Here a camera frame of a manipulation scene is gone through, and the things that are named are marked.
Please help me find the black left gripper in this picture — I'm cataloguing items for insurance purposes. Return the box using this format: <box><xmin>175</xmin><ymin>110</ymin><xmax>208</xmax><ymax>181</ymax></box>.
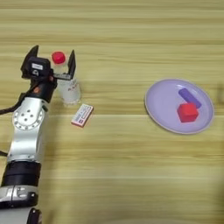
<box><xmin>24</xmin><ymin>45</ymin><xmax>77</xmax><ymax>103</ymax></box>

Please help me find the clear bottle with red cap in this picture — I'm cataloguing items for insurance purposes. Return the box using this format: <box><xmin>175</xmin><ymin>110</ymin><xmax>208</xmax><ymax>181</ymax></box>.
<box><xmin>52</xmin><ymin>51</ymin><xmax>82</xmax><ymax>106</ymax></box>

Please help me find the lilac round plate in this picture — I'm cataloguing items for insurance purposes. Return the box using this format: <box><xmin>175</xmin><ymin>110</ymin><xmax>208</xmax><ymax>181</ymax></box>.
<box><xmin>144</xmin><ymin>78</ymin><xmax>215</xmax><ymax>136</ymax></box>

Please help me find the purple rectangular block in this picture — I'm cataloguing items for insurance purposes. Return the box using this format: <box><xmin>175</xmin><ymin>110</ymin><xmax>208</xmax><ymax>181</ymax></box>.
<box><xmin>178</xmin><ymin>87</ymin><xmax>203</xmax><ymax>109</ymax></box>

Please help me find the red cube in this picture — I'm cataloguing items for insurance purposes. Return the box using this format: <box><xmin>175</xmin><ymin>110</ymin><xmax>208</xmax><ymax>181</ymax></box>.
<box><xmin>176</xmin><ymin>102</ymin><xmax>200</xmax><ymax>123</ymax></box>

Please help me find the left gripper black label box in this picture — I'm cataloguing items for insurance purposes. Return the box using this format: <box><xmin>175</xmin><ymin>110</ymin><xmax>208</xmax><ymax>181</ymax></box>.
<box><xmin>20</xmin><ymin>56</ymin><xmax>53</xmax><ymax>81</ymax></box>

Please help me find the small red white box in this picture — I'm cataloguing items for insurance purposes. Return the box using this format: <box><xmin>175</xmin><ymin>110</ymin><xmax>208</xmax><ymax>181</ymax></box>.
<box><xmin>70</xmin><ymin>103</ymin><xmax>95</xmax><ymax>129</ymax></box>

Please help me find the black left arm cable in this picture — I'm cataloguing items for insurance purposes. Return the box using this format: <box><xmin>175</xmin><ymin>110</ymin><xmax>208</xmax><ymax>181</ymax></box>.
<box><xmin>0</xmin><ymin>82</ymin><xmax>40</xmax><ymax>116</ymax></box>

